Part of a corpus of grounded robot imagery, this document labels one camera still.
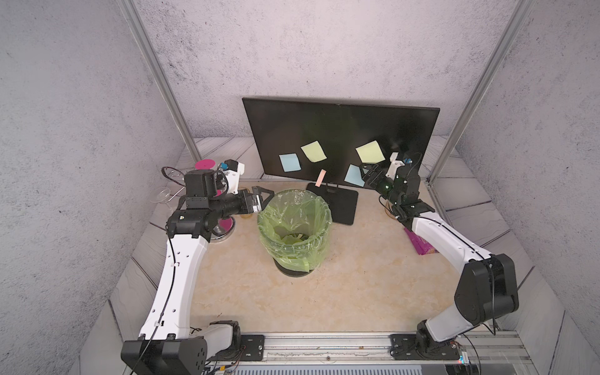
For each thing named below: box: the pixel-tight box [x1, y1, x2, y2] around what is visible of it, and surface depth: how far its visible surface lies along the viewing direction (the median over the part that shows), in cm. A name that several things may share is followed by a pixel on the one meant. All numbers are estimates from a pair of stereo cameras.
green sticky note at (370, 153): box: [354, 139, 386, 165], surface depth 79 cm
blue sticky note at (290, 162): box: [278, 153, 302, 173], surface depth 95 cm
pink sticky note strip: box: [314, 168, 328, 188], surface depth 95 cm
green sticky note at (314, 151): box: [300, 140, 328, 164], surface depth 86 cm
